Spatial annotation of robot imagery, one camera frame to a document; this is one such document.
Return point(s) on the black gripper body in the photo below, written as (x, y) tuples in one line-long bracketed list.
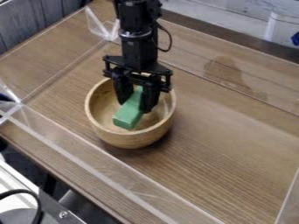
[(139, 75)]

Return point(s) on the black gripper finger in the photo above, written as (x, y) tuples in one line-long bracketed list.
[(149, 95), (121, 84)]

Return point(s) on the green rectangular block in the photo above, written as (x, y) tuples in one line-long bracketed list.
[(128, 115)]

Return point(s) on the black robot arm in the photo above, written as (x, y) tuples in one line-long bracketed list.
[(136, 66)]

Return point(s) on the brown wooden bowl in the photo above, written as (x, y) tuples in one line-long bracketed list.
[(100, 106)]

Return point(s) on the grey metal stand base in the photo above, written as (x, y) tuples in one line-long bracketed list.
[(32, 215)]

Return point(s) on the clear acrylic corner bracket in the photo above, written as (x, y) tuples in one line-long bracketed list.
[(105, 29)]

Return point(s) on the clear acrylic left bracket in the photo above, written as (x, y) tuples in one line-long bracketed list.
[(6, 100)]

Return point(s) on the clear acrylic front wall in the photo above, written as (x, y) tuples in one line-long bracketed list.
[(131, 196)]

